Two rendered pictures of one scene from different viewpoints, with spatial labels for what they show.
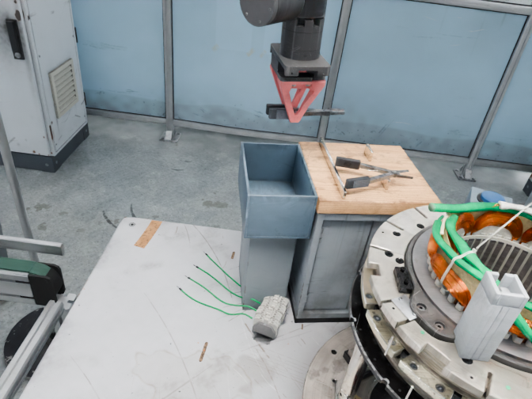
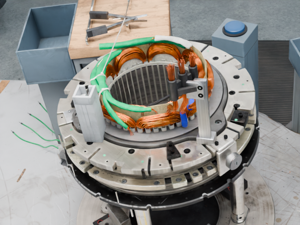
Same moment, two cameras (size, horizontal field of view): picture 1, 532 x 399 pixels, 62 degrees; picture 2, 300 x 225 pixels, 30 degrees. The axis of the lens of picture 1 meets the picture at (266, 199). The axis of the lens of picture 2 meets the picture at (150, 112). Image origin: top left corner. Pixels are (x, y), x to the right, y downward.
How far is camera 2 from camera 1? 0.61 m
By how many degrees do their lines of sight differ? 15
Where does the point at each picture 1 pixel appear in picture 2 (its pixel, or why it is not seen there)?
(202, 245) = (38, 96)
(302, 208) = (60, 56)
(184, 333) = (9, 164)
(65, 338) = not seen: outside the picture
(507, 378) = (109, 150)
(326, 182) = (81, 33)
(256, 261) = (51, 102)
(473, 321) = (80, 117)
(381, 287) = (61, 105)
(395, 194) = (133, 36)
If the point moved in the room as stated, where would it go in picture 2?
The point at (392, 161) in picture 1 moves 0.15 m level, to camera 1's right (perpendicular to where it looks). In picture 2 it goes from (150, 6) to (222, 6)
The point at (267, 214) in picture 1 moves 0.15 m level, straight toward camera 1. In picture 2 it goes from (36, 64) to (8, 114)
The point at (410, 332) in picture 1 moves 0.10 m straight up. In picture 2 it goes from (63, 130) to (47, 80)
